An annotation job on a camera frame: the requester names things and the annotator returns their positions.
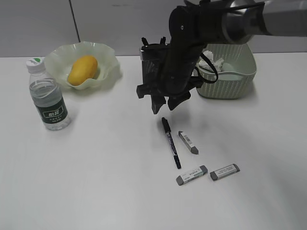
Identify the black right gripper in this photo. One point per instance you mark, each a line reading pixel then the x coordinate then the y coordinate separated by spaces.
pixel 192 27

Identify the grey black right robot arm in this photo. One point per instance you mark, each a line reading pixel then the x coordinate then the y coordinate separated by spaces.
pixel 247 18

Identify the black marker pen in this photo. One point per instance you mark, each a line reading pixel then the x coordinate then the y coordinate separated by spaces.
pixel 144 41
pixel 163 41
pixel 167 131

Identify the yellow mango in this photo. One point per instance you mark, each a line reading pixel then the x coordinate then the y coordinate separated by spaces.
pixel 84 68

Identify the clear water bottle green label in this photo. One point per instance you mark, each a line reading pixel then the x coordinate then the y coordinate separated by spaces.
pixel 47 96

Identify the pale green wavy glass plate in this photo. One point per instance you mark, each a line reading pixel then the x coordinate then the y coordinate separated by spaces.
pixel 59 63

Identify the white waste paper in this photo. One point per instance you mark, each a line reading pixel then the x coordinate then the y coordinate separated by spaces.
pixel 218 63

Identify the white grey eraser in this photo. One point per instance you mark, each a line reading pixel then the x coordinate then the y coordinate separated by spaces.
pixel 187 141
pixel 191 175
pixel 224 172

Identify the pale green woven plastic basket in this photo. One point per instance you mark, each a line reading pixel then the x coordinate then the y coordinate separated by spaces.
pixel 239 70

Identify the black mesh pen holder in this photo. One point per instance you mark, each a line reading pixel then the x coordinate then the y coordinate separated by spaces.
pixel 152 56

